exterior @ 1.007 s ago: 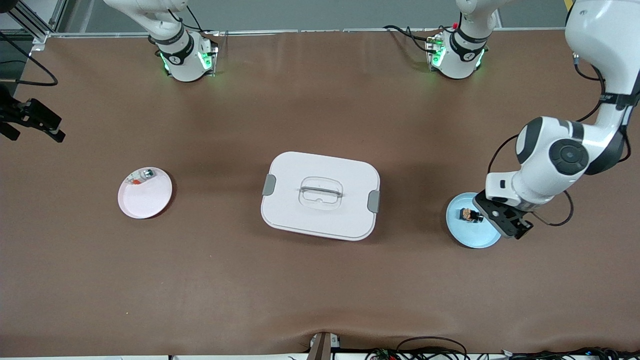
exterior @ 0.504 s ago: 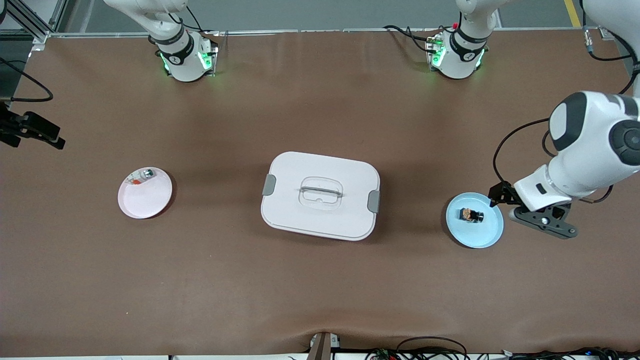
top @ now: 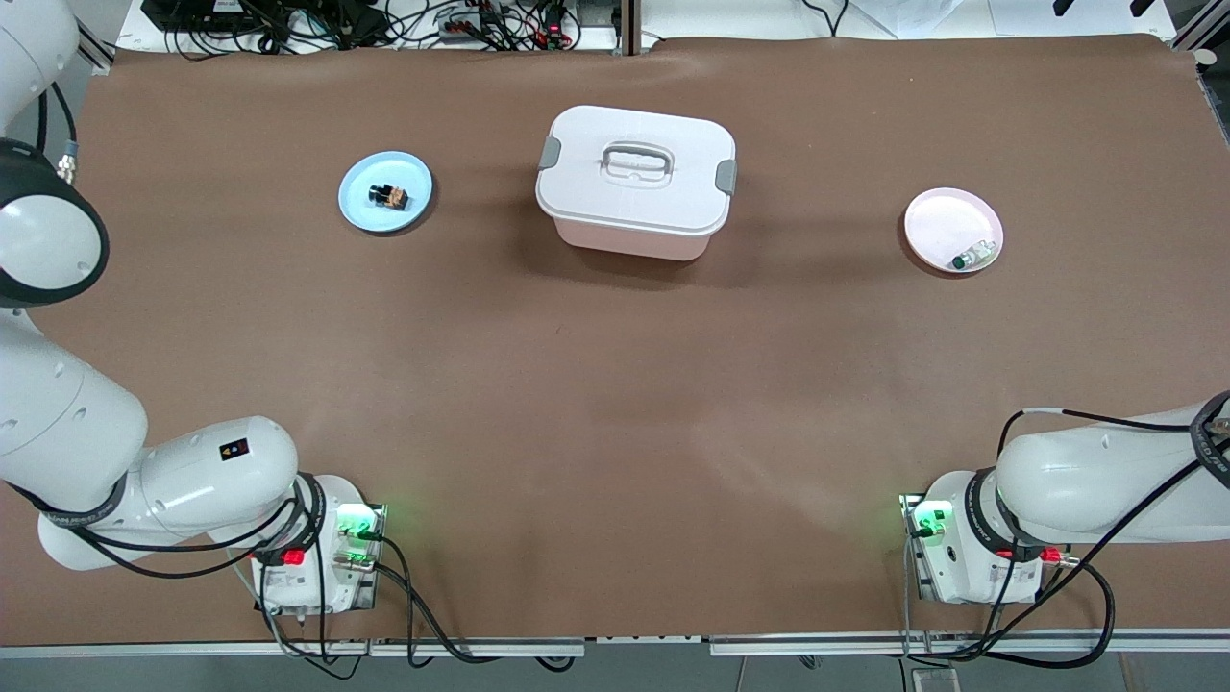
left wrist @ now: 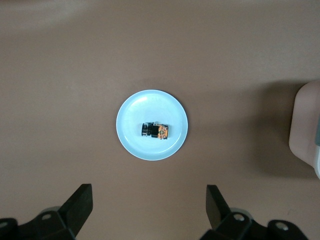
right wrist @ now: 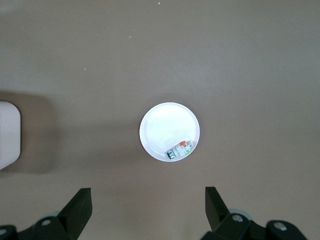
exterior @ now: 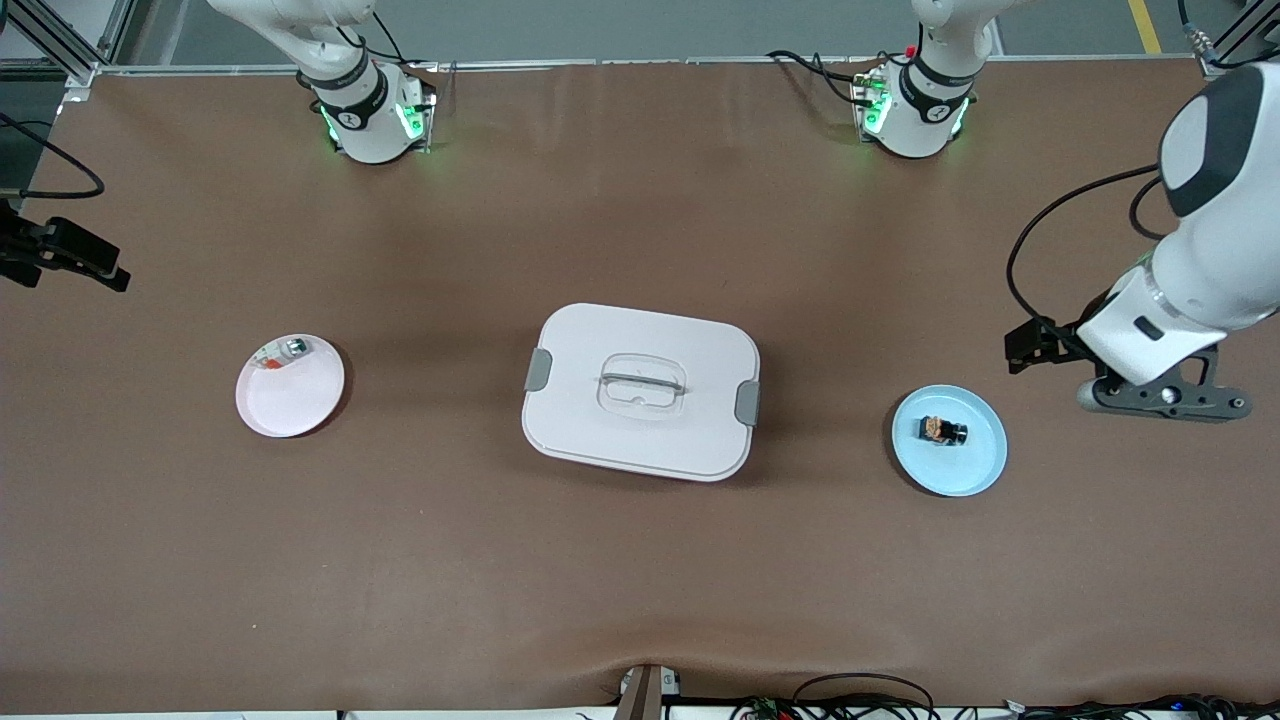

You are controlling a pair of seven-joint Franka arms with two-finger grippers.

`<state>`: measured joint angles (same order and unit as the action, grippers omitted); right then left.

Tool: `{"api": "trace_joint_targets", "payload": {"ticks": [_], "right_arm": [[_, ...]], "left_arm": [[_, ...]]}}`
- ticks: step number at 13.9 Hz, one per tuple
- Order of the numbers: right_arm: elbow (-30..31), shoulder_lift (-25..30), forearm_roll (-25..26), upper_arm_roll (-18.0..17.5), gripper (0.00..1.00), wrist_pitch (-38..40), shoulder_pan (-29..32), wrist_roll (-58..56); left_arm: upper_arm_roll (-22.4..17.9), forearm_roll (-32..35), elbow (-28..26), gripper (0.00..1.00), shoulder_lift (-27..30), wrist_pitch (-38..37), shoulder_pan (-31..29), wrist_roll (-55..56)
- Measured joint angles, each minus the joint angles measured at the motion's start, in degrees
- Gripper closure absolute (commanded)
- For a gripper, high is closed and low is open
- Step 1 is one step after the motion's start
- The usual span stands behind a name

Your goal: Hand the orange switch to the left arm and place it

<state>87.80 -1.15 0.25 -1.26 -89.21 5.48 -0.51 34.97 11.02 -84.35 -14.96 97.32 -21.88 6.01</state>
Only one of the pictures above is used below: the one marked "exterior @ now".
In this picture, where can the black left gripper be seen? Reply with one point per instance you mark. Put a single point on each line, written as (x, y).
(1066, 337)

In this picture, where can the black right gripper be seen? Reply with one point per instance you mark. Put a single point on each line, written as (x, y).
(22, 243)

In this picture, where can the orange black switch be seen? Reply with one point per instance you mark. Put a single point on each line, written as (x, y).
(942, 430)

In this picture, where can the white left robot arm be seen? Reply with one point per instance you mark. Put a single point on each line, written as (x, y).
(1220, 260)

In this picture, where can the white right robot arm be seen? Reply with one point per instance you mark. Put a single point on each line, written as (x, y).
(370, 130)

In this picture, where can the grey box latch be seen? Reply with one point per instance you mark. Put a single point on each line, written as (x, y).
(538, 370)
(748, 403)

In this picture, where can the white lidded storage box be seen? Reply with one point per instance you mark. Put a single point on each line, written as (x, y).
(640, 440)

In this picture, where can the light blue round plate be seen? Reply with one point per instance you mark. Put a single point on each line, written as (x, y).
(950, 470)

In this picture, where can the pink round plate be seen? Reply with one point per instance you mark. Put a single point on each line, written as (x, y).
(290, 400)

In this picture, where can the aluminium frame profile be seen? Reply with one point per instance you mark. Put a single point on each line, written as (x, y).
(1235, 35)
(70, 55)

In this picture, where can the small white orange switch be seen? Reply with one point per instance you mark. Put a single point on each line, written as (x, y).
(270, 358)

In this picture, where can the small green silver switch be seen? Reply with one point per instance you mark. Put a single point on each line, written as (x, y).
(295, 347)

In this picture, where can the brown camera mount post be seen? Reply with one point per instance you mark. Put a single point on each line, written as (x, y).
(645, 693)

